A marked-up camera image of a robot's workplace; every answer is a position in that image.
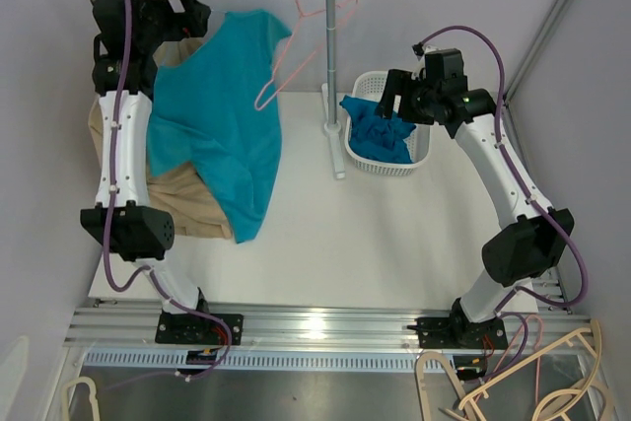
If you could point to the beige tank top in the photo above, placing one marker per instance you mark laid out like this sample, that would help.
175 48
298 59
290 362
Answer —
181 191

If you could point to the aluminium corner frame post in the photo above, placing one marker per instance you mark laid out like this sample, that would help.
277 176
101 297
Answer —
544 33

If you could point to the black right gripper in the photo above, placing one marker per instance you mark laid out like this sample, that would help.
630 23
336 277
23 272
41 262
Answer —
401 84

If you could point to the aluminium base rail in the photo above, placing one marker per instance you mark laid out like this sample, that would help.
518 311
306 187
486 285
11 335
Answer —
123 334

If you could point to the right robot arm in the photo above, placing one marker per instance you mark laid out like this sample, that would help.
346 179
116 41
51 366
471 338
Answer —
532 232

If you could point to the white perforated plastic basket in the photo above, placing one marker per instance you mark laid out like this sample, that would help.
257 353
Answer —
369 86

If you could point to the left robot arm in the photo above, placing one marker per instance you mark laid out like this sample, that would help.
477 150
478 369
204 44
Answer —
135 236

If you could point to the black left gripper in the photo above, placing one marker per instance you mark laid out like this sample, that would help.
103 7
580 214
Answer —
190 24

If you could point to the dark blue t shirt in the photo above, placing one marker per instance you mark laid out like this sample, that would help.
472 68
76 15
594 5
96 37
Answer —
374 138

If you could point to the teal t shirt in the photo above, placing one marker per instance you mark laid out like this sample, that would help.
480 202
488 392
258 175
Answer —
216 111

